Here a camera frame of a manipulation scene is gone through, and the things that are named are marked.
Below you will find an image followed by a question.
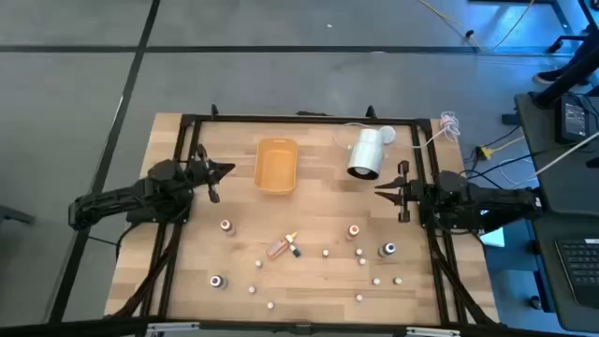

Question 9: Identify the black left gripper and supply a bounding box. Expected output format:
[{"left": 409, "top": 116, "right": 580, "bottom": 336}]
[{"left": 186, "top": 143, "right": 237, "bottom": 204}]

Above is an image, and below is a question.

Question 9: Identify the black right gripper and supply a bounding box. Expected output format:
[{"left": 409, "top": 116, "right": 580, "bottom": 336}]
[{"left": 373, "top": 160, "right": 425, "bottom": 224}]

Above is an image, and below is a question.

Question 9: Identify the yellow food colouring bottle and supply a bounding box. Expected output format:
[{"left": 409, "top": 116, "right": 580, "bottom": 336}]
[{"left": 265, "top": 230, "right": 300, "bottom": 261}]

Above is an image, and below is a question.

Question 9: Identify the white cylindrical spot lamp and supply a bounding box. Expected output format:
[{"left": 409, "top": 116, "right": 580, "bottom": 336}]
[{"left": 345, "top": 125, "right": 398, "bottom": 182}]

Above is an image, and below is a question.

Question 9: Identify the yellow plastic bin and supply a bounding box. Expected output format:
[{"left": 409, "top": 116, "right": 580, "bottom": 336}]
[{"left": 254, "top": 137, "right": 300, "bottom": 196}]

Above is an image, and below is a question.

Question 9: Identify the black side desk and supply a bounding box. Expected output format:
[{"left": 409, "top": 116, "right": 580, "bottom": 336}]
[{"left": 513, "top": 91, "right": 599, "bottom": 334}]

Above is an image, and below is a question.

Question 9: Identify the person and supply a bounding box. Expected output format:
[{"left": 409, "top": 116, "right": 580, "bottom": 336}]
[{"left": 532, "top": 25, "right": 599, "bottom": 88}]

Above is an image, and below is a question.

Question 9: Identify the black power adapter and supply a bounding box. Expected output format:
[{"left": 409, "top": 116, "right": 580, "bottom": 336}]
[{"left": 554, "top": 95, "right": 592, "bottom": 145}]

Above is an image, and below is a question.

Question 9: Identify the black keyboard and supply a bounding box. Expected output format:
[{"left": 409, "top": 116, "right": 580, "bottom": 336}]
[{"left": 554, "top": 237, "right": 599, "bottom": 310}]

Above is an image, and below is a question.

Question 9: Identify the grey furniture foot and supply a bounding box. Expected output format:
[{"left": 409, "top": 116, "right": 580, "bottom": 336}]
[{"left": 0, "top": 204, "right": 37, "bottom": 227}]

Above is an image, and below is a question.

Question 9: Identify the black office chair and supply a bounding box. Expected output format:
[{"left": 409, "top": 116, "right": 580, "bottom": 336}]
[{"left": 547, "top": 0, "right": 599, "bottom": 53}]

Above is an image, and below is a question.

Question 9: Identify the white lamp cable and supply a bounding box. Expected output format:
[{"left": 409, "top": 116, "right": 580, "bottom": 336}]
[{"left": 331, "top": 110, "right": 462, "bottom": 151}]

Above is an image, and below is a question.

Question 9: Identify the silver metal bracket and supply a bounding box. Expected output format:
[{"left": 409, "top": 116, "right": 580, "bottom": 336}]
[
  {"left": 404, "top": 326, "right": 462, "bottom": 337},
  {"left": 145, "top": 321, "right": 201, "bottom": 336}
]

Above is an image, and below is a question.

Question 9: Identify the yellow extension cable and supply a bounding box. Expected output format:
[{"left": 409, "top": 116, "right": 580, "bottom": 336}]
[{"left": 417, "top": 0, "right": 537, "bottom": 53}]

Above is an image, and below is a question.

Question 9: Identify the white desk cable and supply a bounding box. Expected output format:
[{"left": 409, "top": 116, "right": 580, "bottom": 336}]
[{"left": 533, "top": 133, "right": 599, "bottom": 178}]

